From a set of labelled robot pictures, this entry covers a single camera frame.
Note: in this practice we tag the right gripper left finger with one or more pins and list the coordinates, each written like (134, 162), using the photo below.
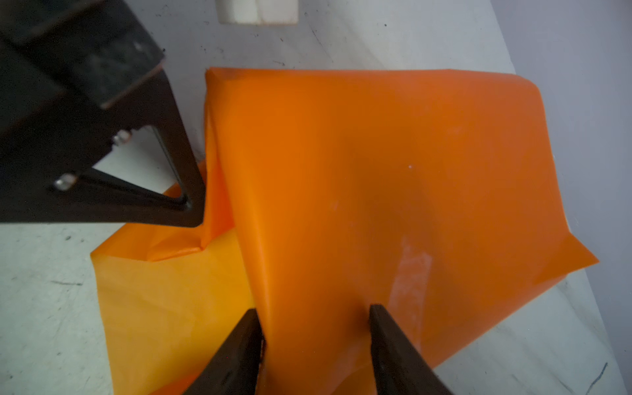
(235, 367)

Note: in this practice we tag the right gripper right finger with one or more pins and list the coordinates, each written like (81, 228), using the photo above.
(398, 367)

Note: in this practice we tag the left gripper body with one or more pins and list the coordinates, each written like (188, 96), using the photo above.
(73, 73)

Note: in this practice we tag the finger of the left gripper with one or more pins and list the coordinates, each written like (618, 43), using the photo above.
(62, 185)

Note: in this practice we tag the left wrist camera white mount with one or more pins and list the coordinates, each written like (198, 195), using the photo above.
(258, 12)

